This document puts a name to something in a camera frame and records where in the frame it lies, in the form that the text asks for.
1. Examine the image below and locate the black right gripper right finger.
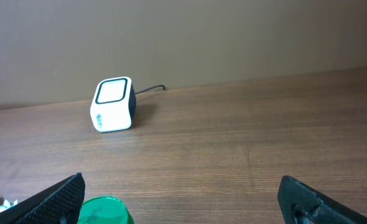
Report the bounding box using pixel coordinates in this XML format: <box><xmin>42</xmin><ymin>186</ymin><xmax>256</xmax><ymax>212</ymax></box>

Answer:
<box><xmin>277</xmin><ymin>175</ymin><xmax>367</xmax><ymax>224</ymax></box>

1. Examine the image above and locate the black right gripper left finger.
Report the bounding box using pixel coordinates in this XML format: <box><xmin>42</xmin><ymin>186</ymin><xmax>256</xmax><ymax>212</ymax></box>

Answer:
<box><xmin>0</xmin><ymin>172</ymin><xmax>85</xmax><ymax>224</ymax></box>

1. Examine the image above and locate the green lid jar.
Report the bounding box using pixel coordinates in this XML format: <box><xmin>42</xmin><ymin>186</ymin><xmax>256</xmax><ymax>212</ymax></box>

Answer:
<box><xmin>77</xmin><ymin>196</ymin><xmax>134</xmax><ymax>224</ymax></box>

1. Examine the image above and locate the white barcode scanner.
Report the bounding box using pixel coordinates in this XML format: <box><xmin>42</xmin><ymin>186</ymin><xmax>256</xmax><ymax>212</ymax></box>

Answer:
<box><xmin>90</xmin><ymin>77</ymin><xmax>136</xmax><ymax>133</ymax></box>

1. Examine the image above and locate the black scanner cable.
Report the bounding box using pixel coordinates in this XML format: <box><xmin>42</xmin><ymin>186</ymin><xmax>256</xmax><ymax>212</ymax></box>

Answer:
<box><xmin>134</xmin><ymin>84</ymin><xmax>166</xmax><ymax>95</ymax></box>

